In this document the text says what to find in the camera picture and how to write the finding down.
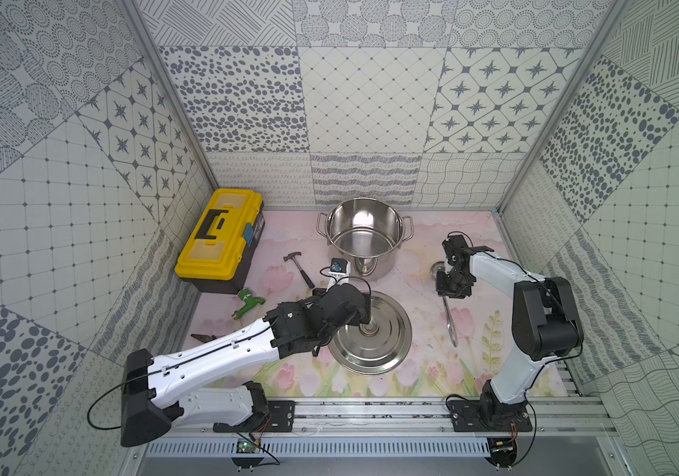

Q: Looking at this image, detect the circuit board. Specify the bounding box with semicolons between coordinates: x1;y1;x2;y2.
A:
488;438;517;459
236;438;261;454

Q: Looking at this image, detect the white slotted cable duct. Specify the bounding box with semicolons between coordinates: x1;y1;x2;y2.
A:
146;436;489;458

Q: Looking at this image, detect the yellow black toolbox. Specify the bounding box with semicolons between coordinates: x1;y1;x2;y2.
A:
175;188;265;295

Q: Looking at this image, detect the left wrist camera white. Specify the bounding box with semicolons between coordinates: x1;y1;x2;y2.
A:
327;258;351;287

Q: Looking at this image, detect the green toy drill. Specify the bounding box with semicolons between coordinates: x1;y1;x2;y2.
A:
231;289;266;321

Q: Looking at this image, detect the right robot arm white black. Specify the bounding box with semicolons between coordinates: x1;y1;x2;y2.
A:
436;232;584;418

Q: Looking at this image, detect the left circuit board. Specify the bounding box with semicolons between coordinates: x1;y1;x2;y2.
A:
236;438;261;454

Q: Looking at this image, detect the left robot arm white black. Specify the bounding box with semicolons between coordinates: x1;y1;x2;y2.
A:
119;283;371;447

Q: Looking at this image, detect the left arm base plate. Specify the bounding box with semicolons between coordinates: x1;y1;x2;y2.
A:
212;400;296;434

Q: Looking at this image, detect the stainless steel pot lid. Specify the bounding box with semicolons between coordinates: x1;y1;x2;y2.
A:
329;292;413;376

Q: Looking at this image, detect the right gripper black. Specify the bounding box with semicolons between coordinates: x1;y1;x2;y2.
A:
436;268;473;299

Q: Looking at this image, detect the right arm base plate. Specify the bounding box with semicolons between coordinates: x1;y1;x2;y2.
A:
446;396;534;434

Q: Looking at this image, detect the aluminium mounting rail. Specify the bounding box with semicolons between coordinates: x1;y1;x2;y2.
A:
127;395;619;438

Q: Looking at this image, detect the black handled hammer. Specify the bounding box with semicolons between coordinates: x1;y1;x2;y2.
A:
283;252;316;290

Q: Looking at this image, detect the stainless steel ladle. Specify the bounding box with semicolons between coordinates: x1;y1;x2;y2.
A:
430;261;458;347

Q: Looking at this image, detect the right circuit board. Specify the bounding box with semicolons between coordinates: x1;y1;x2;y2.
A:
488;438;517;459

